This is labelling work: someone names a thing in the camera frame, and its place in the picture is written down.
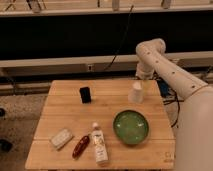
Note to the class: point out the red brown oblong object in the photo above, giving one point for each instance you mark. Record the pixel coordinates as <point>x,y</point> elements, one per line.
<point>81,146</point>

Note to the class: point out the wooden folding table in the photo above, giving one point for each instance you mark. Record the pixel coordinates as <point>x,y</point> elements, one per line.
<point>64,109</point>

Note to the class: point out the white wall outlet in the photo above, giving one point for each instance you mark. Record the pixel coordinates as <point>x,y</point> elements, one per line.
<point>90,68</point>

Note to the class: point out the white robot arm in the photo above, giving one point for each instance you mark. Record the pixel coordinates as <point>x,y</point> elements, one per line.
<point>194,138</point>

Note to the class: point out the clear plastic bottle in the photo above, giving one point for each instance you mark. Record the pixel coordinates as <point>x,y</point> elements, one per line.
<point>101,155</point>

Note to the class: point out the white sponge block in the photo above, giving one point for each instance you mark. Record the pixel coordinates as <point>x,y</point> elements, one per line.
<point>61,138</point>

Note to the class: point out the black eraser block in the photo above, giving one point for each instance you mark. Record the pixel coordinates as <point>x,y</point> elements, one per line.
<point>85,94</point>

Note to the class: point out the green bowl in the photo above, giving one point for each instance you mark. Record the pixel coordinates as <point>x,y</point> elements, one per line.
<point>130,127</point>

